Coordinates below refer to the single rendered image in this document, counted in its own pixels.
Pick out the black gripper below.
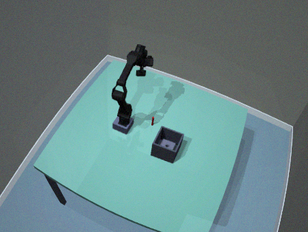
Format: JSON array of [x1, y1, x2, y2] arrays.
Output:
[[136, 49, 148, 76]]

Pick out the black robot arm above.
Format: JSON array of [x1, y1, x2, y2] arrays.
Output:
[[112, 44, 153, 127]]

